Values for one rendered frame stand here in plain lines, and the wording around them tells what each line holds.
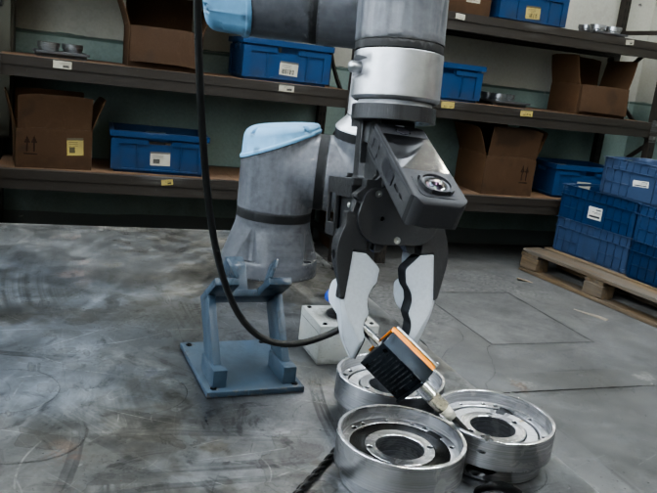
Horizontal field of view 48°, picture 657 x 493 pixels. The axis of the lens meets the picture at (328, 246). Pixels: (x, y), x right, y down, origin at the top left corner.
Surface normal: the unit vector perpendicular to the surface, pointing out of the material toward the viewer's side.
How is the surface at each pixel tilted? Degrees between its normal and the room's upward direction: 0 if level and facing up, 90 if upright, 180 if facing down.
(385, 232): 82
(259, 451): 0
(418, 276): 82
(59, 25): 90
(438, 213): 113
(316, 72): 90
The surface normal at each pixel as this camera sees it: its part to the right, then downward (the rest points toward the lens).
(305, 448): 0.11, -0.97
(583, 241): -0.88, 0.01
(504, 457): -0.03, 0.23
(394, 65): -0.21, 0.09
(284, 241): 0.38, -0.04
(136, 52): 0.28, 0.14
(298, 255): 0.69, -0.05
